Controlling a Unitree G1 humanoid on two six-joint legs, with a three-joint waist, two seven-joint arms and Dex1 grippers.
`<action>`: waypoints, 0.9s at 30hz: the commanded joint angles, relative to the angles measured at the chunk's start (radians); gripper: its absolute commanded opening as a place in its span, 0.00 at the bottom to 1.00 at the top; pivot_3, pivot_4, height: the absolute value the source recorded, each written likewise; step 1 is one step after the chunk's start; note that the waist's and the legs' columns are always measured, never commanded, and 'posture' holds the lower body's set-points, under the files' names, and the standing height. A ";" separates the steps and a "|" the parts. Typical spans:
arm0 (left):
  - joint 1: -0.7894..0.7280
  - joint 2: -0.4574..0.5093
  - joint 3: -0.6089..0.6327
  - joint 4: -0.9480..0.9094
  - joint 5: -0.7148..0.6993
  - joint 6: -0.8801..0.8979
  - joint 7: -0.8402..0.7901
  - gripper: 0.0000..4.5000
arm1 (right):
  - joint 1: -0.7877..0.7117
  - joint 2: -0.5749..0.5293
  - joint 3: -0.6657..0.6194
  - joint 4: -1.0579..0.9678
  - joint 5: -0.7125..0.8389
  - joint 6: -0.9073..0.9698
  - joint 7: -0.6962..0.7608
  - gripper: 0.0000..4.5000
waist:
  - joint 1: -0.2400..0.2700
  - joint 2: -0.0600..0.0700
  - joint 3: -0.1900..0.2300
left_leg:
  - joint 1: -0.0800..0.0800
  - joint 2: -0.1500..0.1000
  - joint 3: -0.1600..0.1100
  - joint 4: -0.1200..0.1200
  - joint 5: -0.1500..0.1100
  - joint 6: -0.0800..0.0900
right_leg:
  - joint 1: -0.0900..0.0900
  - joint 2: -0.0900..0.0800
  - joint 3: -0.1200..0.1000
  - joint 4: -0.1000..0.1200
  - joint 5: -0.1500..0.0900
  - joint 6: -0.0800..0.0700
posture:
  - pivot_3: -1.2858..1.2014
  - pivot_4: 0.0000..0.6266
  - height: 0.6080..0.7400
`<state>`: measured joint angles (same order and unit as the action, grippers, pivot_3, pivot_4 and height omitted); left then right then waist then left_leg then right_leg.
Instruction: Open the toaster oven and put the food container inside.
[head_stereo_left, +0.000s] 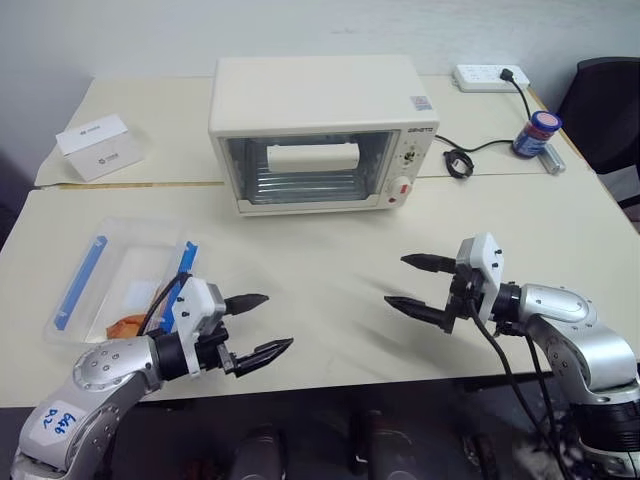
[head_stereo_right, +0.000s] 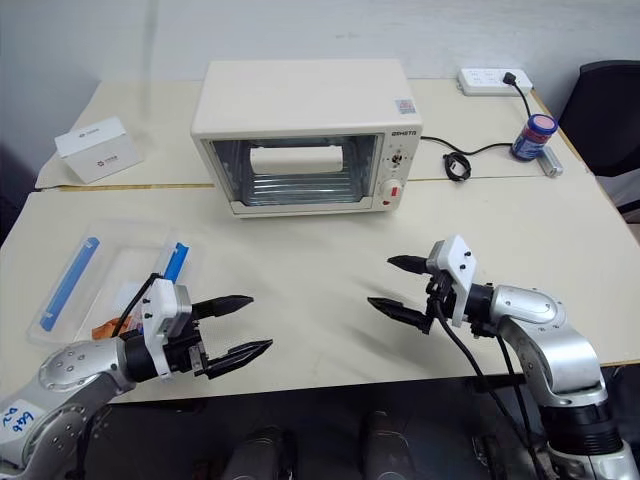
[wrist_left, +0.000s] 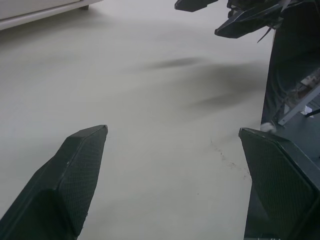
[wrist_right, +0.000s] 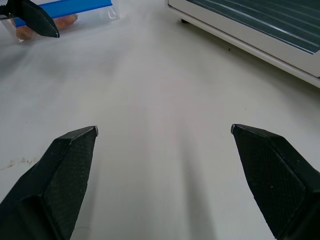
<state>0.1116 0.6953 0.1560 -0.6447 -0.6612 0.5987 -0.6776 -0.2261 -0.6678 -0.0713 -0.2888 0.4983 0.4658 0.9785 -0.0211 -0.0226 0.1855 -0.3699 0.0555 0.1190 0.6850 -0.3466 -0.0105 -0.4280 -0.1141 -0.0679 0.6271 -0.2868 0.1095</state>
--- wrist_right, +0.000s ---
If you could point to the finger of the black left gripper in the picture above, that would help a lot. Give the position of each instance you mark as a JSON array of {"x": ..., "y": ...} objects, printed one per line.
[
  {"x": 3, "y": 7},
  {"x": 37, "y": 18}
]

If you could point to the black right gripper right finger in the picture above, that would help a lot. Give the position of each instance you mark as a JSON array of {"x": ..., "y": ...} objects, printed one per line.
[{"x": 272, "y": 175}]

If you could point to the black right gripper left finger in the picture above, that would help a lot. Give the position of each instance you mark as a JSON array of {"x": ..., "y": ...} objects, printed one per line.
[{"x": 55, "y": 180}]

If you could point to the white framed appliance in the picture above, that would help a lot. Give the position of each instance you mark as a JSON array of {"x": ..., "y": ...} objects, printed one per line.
[{"x": 250, "y": 22}]

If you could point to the clear bag with blue zip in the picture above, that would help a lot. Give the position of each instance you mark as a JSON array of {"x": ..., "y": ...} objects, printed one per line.
[{"x": 82, "y": 6}]

